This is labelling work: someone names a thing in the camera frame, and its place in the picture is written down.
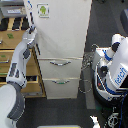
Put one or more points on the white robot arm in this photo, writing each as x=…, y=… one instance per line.
x=12, y=102

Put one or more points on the wooden drawer cabinet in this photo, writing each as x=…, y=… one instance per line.
x=11, y=31

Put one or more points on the white fridge door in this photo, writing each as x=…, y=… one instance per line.
x=63, y=33

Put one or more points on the grey box on cabinet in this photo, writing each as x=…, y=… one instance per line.
x=13, y=11

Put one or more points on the green android sticker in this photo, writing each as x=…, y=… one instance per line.
x=43, y=10

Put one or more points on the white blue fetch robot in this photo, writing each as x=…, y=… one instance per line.
x=110, y=66

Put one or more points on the white refrigerator body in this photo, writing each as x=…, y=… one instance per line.
x=61, y=35

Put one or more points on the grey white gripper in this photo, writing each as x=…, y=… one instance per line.
x=29, y=37

